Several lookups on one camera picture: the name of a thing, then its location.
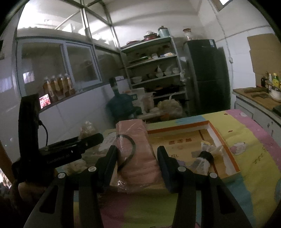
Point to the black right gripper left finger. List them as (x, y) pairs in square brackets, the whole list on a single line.
[(95, 179)]

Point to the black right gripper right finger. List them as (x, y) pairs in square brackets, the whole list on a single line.
[(219, 208)]

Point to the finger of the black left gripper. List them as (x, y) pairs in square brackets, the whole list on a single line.
[(87, 140)]

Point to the pink towel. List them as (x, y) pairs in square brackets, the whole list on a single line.
[(137, 166)]

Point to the packaged white black item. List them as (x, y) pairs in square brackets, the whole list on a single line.
[(205, 158)]

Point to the floral tissue box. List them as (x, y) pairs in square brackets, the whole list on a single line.
[(108, 141)]

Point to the amber drink bottle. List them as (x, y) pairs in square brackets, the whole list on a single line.
[(63, 85), (56, 88), (48, 89), (68, 86)]

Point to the phone with lit screen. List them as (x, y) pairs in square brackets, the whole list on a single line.
[(45, 101)]

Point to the blue water jug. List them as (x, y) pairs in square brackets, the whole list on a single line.
[(120, 106)]

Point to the colourful cartoon tablecloth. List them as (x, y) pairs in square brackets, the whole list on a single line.
[(256, 188)]

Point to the orange rimmed cardboard tray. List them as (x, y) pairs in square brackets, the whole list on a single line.
[(183, 143)]

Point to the sliding glass window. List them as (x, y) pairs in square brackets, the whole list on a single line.
[(37, 58)]

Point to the white plastic bag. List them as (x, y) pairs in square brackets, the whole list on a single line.
[(171, 108)]

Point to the metal shelving unit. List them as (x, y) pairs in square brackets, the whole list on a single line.
[(154, 65)]

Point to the wooden kitchen counter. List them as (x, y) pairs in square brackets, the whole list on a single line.
[(260, 100)]

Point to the black refrigerator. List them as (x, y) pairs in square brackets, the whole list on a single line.
[(208, 69)]

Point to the white bowl on counter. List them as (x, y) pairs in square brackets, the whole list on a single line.
[(275, 94)]

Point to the teal pot on shelf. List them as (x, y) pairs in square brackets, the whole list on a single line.
[(163, 32)]

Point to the glass jar on fridge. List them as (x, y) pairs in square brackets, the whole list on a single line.
[(188, 34)]

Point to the cardboard sheet on wall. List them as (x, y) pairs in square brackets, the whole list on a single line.
[(265, 55)]

